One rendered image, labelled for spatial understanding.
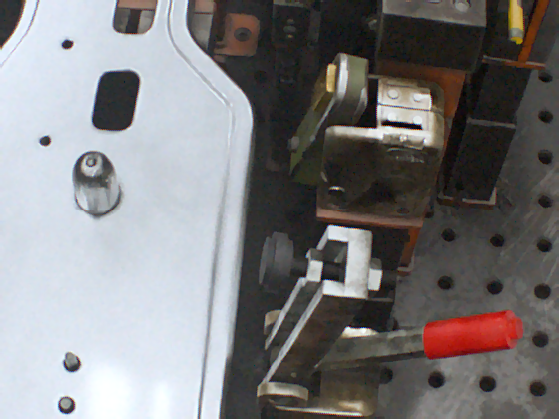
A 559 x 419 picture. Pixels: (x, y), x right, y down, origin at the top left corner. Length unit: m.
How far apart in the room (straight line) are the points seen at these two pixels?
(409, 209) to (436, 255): 0.29
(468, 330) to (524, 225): 0.54
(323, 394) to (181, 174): 0.20
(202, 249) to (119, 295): 0.07
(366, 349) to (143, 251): 0.20
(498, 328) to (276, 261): 0.14
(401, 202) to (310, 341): 0.24
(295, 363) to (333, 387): 0.06
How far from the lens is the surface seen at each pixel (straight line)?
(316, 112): 0.80
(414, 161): 0.79
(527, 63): 0.95
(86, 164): 0.79
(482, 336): 0.65
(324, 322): 0.60
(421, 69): 0.83
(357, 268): 0.57
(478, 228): 1.17
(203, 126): 0.85
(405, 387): 1.10
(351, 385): 0.73
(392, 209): 0.86
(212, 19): 0.92
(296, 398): 0.70
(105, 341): 0.79
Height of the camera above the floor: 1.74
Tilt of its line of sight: 64 degrees down
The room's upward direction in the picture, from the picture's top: 4 degrees clockwise
